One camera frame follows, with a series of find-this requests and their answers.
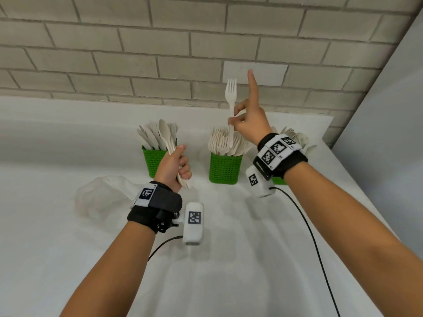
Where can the person's left hand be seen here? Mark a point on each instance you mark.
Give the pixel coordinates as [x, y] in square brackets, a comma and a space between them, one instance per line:
[168, 168]

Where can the clear plastic bag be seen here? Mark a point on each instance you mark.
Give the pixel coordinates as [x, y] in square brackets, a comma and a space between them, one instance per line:
[99, 198]

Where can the black wrist band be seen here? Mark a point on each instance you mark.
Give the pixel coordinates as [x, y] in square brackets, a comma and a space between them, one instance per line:
[292, 161]
[165, 201]

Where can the handful of white plastic cutlery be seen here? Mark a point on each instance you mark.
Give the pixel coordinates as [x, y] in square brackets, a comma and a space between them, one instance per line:
[163, 128]

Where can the person's right hand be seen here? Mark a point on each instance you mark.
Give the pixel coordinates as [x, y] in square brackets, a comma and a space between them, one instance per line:
[254, 122]

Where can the white plastic fork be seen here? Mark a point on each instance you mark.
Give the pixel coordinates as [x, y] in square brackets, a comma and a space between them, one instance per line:
[231, 90]

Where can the bunch of white plastic forks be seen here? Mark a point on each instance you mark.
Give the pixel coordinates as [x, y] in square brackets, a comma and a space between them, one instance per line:
[219, 143]

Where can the bunch of white plastic knives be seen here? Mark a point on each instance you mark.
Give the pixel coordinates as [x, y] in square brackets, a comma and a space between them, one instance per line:
[148, 135]

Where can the black right wrist band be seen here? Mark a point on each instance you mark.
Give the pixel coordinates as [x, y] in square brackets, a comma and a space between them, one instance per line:
[292, 161]

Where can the person's right forearm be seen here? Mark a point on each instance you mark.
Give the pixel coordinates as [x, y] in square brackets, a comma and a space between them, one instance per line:
[353, 234]

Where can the black left wrist band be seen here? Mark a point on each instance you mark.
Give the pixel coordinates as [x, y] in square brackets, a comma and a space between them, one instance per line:
[165, 201]

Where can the person's left forearm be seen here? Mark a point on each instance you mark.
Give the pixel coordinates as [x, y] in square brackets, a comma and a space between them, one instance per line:
[105, 274]

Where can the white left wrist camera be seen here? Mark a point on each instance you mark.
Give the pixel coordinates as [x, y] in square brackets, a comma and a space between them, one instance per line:
[193, 232]

